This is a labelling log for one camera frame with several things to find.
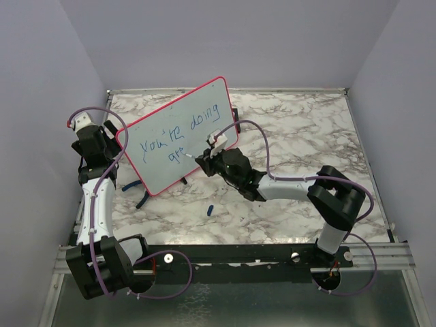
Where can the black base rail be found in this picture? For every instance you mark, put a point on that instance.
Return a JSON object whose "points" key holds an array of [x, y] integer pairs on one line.
{"points": [[176, 265]]}

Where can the blue handled pliers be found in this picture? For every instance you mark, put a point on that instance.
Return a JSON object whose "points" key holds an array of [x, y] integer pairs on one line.
{"points": [[137, 191]]}

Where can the pink framed whiteboard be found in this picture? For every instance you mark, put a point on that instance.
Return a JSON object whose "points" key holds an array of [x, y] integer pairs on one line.
{"points": [[155, 144]]}

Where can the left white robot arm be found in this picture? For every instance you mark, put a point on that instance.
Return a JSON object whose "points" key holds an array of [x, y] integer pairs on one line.
{"points": [[99, 263]]}

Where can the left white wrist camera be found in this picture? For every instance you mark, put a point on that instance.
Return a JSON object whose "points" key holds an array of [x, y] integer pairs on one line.
{"points": [[81, 121]]}

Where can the blue marker cap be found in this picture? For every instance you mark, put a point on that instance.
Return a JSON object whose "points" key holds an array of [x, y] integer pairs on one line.
{"points": [[209, 211]]}

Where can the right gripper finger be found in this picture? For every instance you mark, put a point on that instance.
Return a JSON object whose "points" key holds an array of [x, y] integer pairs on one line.
{"points": [[205, 155], [204, 163]]}

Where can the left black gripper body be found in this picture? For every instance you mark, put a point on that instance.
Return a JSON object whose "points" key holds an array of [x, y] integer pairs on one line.
{"points": [[113, 146]]}

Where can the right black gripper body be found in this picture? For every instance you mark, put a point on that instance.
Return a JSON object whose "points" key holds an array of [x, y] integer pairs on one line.
{"points": [[217, 163]]}

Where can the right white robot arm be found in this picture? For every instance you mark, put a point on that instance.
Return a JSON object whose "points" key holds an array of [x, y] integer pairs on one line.
{"points": [[337, 199]]}

